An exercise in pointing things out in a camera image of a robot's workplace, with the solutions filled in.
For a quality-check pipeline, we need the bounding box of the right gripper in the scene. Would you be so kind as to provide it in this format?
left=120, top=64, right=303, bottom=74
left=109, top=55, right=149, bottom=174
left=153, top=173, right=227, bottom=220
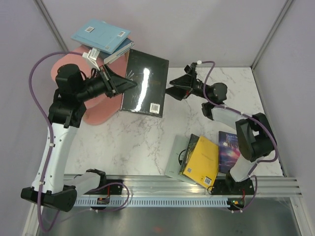
left=163, top=66, right=211, bottom=101

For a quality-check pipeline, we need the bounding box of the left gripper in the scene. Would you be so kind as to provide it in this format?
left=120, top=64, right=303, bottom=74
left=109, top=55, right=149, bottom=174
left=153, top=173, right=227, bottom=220
left=75, top=64, right=137, bottom=102

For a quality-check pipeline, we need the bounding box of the teal 20000 Leagues book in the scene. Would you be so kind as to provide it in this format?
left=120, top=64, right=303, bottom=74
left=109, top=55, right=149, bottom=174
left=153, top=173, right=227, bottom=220
left=99, top=38, right=134, bottom=64

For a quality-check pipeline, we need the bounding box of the black hardcover book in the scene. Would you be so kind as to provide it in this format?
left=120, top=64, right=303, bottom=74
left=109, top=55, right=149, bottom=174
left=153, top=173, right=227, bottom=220
left=121, top=49, right=169, bottom=118

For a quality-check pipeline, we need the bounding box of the light blue book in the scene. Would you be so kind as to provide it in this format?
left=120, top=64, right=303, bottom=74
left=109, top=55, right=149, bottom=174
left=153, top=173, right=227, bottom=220
left=71, top=19, right=131, bottom=54

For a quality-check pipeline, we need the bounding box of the green secret garden book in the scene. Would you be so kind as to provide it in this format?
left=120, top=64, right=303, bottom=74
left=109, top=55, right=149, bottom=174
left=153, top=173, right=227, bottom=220
left=179, top=134, right=199, bottom=176

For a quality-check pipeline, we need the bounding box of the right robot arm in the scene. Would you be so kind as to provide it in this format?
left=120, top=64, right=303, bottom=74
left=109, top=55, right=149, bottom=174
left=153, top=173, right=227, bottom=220
left=165, top=60, right=279, bottom=194

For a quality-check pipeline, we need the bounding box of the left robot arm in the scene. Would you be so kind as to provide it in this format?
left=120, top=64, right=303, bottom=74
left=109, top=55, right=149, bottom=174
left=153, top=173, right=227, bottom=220
left=21, top=64, right=137, bottom=212

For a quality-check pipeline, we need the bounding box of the pink three-tier shelf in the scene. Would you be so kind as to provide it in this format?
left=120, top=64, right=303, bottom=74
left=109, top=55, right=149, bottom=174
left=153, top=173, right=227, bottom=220
left=51, top=52, right=129, bottom=125

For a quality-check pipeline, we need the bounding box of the pale grey G book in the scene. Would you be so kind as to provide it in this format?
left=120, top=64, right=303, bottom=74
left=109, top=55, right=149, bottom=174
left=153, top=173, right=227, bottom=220
left=164, top=135, right=196, bottom=184

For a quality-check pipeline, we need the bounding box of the purple Robinson Crusoe book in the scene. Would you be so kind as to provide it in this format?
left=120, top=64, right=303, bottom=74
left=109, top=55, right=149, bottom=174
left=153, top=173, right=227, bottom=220
left=219, top=131, right=240, bottom=174

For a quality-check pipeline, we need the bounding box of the yellow book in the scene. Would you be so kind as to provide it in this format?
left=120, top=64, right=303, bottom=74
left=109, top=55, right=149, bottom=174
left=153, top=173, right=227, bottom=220
left=184, top=136, right=219, bottom=191

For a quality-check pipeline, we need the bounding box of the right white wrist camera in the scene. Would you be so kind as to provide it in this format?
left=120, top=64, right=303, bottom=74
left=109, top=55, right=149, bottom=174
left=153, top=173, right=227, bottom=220
left=184, top=60, right=202, bottom=74

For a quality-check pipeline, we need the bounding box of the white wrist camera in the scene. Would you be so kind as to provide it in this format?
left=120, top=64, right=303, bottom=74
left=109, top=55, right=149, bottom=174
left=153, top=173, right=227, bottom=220
left=82, top=48, right=100, bottom=71
left=184, top=60, right=202, bottom=74

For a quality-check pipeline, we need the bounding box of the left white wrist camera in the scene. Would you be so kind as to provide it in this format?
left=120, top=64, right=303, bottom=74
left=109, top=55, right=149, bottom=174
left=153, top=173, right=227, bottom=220
left=82, top=48, right=100, bottom=71

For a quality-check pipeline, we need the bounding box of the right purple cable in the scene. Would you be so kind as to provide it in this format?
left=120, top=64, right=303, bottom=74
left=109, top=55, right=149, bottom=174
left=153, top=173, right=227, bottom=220
left=196, top=60, right=280, bottom=213

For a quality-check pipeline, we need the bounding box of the aluminium front rail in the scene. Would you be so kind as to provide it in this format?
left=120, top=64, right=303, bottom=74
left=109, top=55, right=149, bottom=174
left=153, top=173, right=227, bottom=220
left=63, top=173, right=303, bottom=198

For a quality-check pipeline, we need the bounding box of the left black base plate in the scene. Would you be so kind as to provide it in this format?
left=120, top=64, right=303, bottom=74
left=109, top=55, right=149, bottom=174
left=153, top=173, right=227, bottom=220
left=104, top=179, right=123, bottom=196

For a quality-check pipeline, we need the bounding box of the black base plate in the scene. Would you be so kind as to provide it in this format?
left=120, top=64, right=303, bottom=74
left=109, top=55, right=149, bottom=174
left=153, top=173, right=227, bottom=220
left=210, top=179, right=254, bottom=196
left=104, top=179, right=123, bottom=196

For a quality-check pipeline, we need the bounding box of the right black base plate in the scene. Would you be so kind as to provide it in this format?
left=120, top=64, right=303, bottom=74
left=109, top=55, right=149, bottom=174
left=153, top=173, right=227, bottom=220
left=210, top=179, right=254, bottom=196

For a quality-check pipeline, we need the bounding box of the white slotted cable duct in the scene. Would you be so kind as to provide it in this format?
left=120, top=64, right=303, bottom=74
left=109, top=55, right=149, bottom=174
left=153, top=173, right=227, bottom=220
left=74, top=196, right=230, bottom=207

